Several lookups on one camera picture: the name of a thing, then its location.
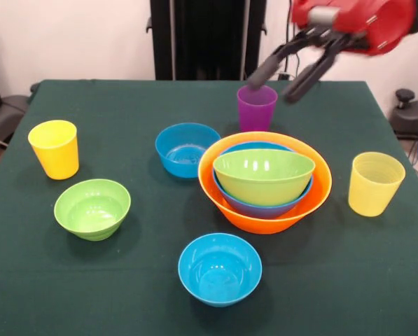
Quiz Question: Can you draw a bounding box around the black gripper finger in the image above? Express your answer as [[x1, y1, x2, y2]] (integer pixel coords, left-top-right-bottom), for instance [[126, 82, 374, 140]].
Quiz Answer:
[[246, 32, 316, 89]]

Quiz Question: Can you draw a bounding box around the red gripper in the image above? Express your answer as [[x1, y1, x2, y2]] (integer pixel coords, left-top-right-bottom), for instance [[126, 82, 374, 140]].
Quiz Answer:
[[281, 0, 417, 104]]

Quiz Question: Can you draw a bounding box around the large green bowl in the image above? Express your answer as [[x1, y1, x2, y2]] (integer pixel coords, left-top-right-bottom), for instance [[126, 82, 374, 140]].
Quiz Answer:
[[212, 148, 316, 207]]

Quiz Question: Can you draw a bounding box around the large blue bowl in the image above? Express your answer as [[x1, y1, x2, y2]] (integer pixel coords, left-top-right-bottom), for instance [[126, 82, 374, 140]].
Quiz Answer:
[[211, 141, 314, 220]]

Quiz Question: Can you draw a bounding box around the purple cup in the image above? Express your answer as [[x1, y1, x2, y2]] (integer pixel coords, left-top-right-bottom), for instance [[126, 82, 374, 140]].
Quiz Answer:
[[237, 83, 279, 133]]

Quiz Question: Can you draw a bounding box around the dark grey base foot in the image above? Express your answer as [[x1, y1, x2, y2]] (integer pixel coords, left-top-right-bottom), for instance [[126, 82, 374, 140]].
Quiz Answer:
[[389, 88, 418, 141], [0, 94, 32, 148]]

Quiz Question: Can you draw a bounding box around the small ribbed blue bowl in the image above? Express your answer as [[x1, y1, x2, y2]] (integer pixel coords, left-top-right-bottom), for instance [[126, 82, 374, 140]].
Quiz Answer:
[[155, 122, 222, 179]]

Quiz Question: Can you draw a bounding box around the translucent yellow-green cup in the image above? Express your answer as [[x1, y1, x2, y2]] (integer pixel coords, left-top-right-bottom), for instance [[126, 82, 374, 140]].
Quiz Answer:
[[347, 151, 406, 218]]

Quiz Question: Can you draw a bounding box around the large orange bowl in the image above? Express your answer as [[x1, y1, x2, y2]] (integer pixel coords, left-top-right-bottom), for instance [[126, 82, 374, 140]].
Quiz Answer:
[[197, 131, 333, 235]]

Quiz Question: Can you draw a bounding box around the dark green tablecloth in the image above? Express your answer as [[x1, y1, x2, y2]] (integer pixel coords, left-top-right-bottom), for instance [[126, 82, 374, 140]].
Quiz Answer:
[[0, 79, 418, 336]]

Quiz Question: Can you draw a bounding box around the small cyan bowl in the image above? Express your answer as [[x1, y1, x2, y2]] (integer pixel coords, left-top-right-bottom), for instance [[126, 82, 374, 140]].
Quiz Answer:
[[177, 232, 263, 308]]

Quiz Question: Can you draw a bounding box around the small green bowl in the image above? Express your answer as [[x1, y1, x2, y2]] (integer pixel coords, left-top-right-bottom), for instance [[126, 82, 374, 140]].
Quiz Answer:
[[53, 178, 132, 242]]

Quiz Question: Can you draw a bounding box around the opaque yellow cup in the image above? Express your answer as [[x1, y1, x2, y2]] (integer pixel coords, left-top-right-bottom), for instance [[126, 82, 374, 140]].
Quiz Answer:
[[27, 120, 80, 181]]

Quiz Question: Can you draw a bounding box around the black wall cable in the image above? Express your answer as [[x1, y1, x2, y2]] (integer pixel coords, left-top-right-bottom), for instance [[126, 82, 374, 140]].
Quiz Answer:
[[284, 0, 302, 80]]

